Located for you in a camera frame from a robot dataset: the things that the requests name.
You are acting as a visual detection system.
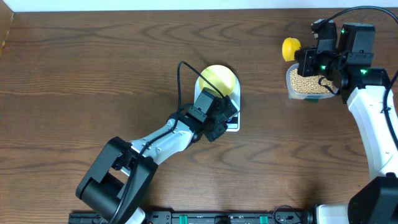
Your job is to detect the yellow measuring scoop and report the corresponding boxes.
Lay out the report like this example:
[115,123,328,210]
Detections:
[282,37,301,62]

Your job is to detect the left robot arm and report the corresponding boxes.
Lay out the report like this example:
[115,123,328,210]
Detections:
[76,91,240,223]

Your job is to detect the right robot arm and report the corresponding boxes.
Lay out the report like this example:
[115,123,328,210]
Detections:
[282,21,397,223]

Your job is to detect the white digital kitchen scale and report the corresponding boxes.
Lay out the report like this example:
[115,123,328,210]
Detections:
[193,72,241,133]

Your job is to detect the pale yellow bowl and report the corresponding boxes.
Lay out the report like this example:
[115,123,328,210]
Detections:
[201,65,238,96]

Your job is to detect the soybeans in container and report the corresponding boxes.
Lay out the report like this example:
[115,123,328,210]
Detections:
[290,68,336,94]

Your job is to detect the clear plastic container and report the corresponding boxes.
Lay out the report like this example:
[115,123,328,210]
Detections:
[286,63,338,100]

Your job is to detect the left black cable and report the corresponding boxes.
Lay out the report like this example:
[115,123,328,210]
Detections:
[107,60,226,224]

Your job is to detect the black cable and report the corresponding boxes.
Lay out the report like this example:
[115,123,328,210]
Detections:
[107,60,226,224]
[320,5,398,150]

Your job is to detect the right black cable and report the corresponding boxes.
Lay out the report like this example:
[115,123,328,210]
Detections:
[320,5,398,150]

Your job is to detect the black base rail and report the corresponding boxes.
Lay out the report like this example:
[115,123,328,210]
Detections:
[68,210,318,224]

